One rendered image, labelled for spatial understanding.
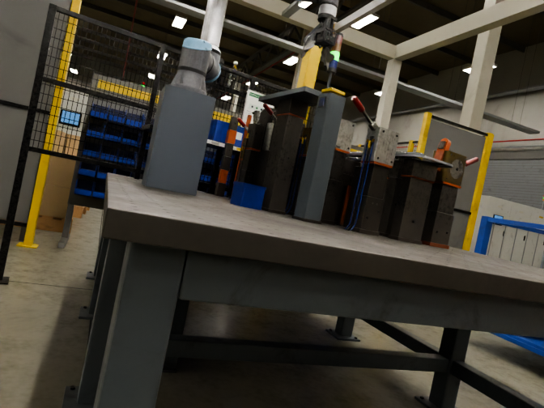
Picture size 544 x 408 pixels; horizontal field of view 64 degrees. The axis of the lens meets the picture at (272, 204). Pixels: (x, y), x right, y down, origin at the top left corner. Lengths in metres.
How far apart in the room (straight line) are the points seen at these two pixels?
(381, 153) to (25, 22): 3.11
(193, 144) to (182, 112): 0.13
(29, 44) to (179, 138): 2.37
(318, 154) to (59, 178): 3.55
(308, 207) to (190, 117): 0.61
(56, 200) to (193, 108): 3.12
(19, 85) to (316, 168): 2.87
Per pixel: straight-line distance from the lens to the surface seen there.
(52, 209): 4.73
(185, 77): 1.82
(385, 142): 1.52
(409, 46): 7.15
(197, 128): 1.76
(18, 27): 3.99
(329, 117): 1.49
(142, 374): 0.69
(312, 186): 1.46
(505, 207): 13.23
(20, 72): 3.92
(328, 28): 1.95
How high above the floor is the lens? 0.75
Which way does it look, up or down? 1 degrees down
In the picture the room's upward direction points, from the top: 12 degrees clockwise
